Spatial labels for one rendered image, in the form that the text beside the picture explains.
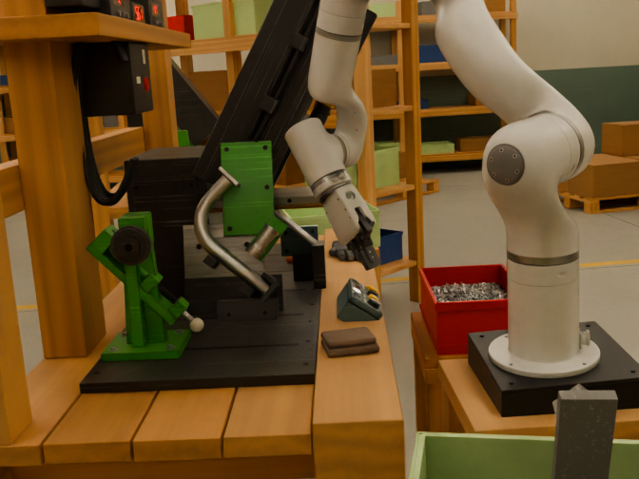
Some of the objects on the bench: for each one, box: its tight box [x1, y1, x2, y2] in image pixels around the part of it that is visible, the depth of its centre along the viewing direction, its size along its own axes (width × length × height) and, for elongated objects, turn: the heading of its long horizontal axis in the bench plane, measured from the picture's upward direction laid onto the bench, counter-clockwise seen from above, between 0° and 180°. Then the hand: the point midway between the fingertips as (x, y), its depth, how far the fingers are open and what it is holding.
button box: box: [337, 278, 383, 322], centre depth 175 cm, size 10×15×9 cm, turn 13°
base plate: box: [79, 243, 321, 393], centre depth 195 cm, size 42×110×2 cm, turn 13°
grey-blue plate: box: [281, 225, 319, 281], centre depth 202 cm, size 10×2×14 cm, turn 103°
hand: (369, 258), depth 161 cm, fingers closed
